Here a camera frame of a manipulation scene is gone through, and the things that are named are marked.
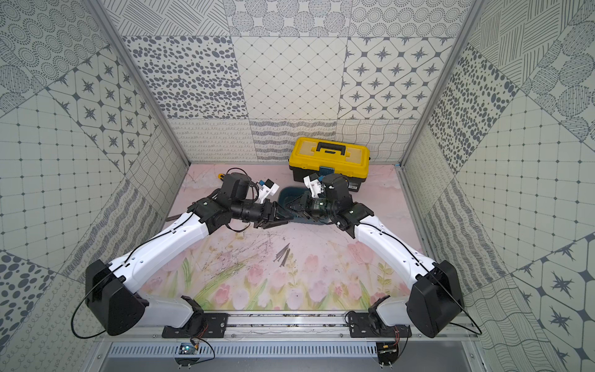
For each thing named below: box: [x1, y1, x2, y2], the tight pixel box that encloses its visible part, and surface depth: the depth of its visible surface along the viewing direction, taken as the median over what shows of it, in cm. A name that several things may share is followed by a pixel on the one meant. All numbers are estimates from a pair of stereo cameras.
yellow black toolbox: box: [288, 137, 372, 193], surface depth 103 cm
